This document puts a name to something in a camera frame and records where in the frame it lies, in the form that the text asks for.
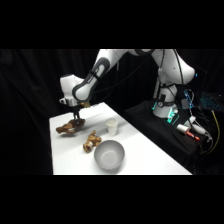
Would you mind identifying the tan toy piece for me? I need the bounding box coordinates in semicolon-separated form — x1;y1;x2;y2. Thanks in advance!
82;130;103;154

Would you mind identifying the white paper cup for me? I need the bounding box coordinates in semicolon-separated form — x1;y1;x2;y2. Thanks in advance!
105;118;119;136

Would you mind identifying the brown plush deer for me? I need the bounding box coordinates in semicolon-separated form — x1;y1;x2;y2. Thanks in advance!
55;117;86;135

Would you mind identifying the black curtain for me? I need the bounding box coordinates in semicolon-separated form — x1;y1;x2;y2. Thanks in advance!
0;49;224;176

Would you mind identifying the yellow cable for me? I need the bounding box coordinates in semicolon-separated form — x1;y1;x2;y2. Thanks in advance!
210;109;222;155

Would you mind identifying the grey bowl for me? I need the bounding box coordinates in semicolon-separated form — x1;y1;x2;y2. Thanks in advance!
93;139;126;171

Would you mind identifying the white tape roll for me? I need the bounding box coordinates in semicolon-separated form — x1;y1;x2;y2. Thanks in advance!
176;123;188;135

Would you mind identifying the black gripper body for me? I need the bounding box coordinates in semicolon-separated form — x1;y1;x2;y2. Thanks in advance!
67;98;85;114

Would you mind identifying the red and white marker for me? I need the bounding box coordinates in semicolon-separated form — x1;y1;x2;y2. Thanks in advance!
185;130;202;142

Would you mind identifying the blue lit keyboard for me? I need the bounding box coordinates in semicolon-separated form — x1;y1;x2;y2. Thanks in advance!
199;92;222;110

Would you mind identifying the black robot stand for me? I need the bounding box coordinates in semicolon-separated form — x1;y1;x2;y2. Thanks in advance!
124;99;202;158

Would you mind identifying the control box with green light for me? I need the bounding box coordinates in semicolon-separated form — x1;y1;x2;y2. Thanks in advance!
166;108;180;125

